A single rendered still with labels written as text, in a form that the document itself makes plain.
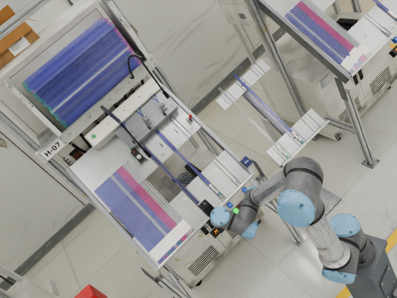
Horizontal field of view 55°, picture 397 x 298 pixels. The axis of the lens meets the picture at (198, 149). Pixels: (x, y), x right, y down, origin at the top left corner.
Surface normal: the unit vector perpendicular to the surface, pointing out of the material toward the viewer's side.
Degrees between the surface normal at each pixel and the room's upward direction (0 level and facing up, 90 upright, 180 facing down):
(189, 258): 90
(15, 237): 90
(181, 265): 90
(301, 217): 83
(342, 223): 7
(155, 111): 43
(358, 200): 0
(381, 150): 0
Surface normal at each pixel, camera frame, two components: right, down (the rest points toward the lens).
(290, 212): -0.44, 0.66
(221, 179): -0.02, -0.25
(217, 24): 0.50, 0.33
